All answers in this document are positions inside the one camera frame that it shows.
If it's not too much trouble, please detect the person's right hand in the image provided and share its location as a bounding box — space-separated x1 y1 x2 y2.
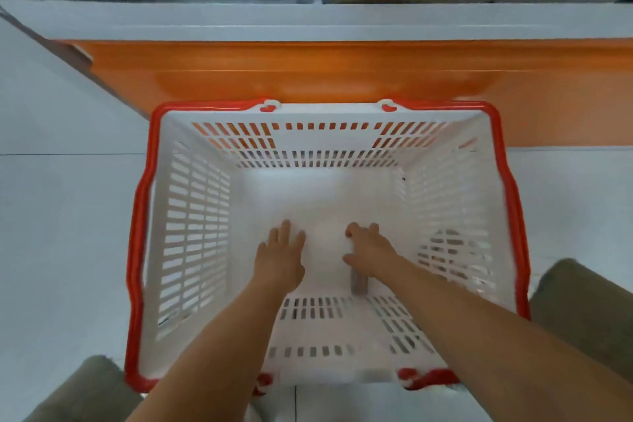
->
342 222 402 282

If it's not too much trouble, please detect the person's left hand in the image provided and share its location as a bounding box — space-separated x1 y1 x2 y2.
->
253 219 307 295

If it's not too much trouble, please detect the person's left forearm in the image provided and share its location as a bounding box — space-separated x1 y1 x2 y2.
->
126 278 303 422

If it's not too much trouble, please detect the person's right forearm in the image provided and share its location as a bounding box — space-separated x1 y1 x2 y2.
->
378 256 633 422

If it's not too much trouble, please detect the white red-rimmed shopping basket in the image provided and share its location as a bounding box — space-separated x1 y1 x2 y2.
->
124 98 532 396

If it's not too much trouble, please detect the white and orange store shelf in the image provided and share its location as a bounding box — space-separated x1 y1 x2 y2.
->
0 0 633 148

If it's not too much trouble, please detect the person's right leg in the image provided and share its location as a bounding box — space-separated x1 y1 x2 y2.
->
528 258 633 385

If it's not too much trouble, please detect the person's leg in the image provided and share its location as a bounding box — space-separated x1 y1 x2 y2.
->
22 355 144 422
528 258 633 385

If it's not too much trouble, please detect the person's left leg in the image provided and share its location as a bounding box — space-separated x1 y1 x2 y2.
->
22 355 144 422

